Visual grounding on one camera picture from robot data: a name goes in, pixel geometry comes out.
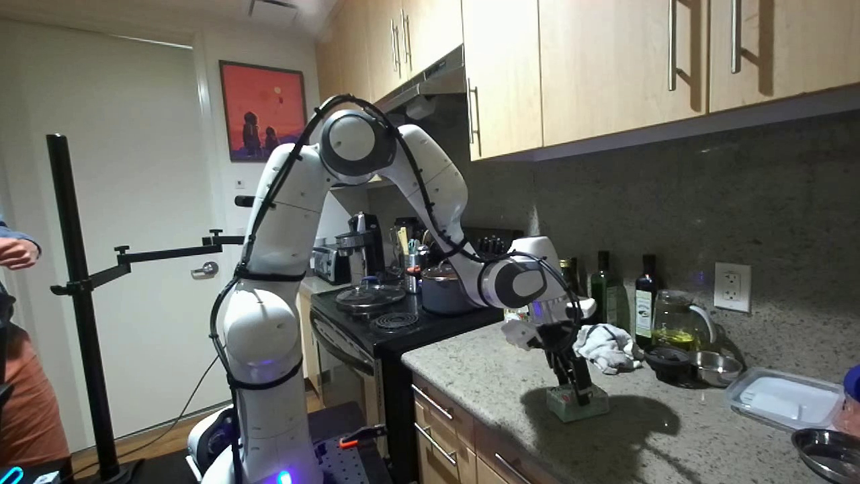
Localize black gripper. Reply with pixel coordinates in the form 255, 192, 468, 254
532, 317, 598, 405

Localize green juice box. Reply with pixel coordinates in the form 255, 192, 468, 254
540, 383, 612, 426

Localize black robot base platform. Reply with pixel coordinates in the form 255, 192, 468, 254
307, 399, 398, 484

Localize bare human hand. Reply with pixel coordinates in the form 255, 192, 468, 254
0, 231, 43, 270

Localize white dish cloth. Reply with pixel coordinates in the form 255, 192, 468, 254
571, 320, 645, 375

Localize green wine bottle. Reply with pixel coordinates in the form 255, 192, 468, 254
583, 246, 630, 331

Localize small black bowl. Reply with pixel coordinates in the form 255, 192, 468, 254
641, 340, 703, 389

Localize dark olive oil bottle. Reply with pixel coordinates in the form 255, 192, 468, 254
630, 252, 664, 352

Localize glass pitcher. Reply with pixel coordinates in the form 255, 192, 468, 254
649, 286, 720, 356

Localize wooden lower cabinets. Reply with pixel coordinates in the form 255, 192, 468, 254
406, 374, 542, 484

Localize wooden cabinets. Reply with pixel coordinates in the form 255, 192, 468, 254
406, 374, 542, 484
317, 0, 860, 167

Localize small metal bowl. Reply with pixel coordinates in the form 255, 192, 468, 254
694, 344, 749, 389

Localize grey cooking pot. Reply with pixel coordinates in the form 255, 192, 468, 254
417, 262, 491, 317

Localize black kitchen stove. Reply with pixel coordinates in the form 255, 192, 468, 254
307, 282, 504, 484

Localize utensil crock wooden spoons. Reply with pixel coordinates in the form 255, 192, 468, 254
388, 214, 431, 295

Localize glass pot lid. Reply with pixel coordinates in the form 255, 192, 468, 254
332, 278, 410, 313

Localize black coffee maker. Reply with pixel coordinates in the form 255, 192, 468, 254
343, 209, 388, 277

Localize large metal bowl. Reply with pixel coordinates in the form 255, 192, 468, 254
789, 424, 860, 484

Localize silver toaster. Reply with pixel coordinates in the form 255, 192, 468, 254
307, 231, 371, 286

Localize clear bottle blue cap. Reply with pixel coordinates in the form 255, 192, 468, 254
829, 360, 860, 437

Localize wooden upper cabinets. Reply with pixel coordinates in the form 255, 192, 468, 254
317, 0, 860, 167

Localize steel range hood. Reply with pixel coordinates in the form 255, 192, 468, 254
372, 47, 470, 118

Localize ceiling vent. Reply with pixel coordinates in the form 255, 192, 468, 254
243, 0, 304, 23

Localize white door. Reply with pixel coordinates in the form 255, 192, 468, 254
0, 20, 226, 452

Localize person in brown shirt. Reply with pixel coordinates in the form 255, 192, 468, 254
0, 282, 75, 471

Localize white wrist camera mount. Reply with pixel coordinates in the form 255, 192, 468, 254
565, 295, 598, 324

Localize white wall outlet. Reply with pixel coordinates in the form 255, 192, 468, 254
712, 257, 754, 313

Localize red handled clamp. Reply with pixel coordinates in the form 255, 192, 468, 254
335, 421, 388, 453

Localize red wall picture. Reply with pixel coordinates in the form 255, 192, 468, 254
218, 58, 308, 164

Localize black camera stand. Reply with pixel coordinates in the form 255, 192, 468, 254
44, 132, 247, 484

